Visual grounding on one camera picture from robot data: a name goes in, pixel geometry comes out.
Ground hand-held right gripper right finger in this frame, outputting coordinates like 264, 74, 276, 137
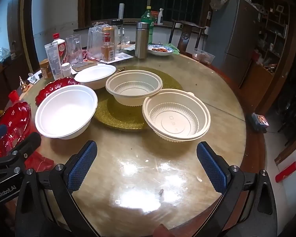
196, 141, 278, 237

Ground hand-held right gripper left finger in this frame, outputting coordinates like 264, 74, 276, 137
15, 140, 101, 237

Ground red scalloped plate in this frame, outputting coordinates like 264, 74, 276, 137
35, 77, 82, 108
0, 101, 32, 158

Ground white foam bowl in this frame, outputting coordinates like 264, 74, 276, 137
74, 64, 117, 90
35, 84, 98, 140

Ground red plastic bag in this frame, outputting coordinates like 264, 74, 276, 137
25, 150, 55, 176

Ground red plastic cup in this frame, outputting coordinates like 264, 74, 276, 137
8, 90, 20, 103

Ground gold gourd ornament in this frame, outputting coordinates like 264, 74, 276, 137
19, 76, 29, 93

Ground dark wooden sideboard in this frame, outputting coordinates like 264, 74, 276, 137
0, 54, 32, 104

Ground gold glitter turntable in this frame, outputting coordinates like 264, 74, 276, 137
92, 66, 184, 131

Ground blue printed box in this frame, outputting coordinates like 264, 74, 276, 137
247, 112, 270, 132

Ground red packet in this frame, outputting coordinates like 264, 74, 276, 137
275, 161, 296, 183

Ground peanut butter jar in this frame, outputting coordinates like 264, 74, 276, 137
39, 59, 53, 80

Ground white pill bottle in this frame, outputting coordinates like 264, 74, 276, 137
61, 63, 72, 77

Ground white lotion tube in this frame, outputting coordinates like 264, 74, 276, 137
44, 42, 63, 79

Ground worn book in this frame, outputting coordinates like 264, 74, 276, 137
71, 60, 98, 71

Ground white bottle red cap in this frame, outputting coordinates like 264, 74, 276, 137
52, 33, 67, 65

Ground clear plastic container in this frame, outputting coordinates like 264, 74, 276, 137
193, 48, 215, 65

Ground printed paper sheets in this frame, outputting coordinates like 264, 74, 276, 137
96, 52, 134, 63

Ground clear plastic bag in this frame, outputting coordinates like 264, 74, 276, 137
87, 22, 106, 60

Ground blue patterned plate with food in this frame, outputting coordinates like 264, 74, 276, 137
147, 44, 174, 56

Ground grey refrigerator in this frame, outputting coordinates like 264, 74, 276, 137
205, 0, 260, 88

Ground dark wooden chair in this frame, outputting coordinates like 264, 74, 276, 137
168, 20, 206, 55

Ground stainless steel thermos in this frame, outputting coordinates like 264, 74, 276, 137
134, 22, 150, 59

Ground clear bottle black lid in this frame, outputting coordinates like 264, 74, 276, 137
111, 19, 124, 52

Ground dark wooden display shelf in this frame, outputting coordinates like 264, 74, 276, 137
244, 0, 296, 74

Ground green plastic bottle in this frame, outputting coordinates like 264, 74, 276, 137
141, 6, 155, 45

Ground crumpled plastic bag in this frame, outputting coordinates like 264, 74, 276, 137
210, 0, 231, 10

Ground dark window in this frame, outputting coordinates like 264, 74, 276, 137
78, 0, 217, 29

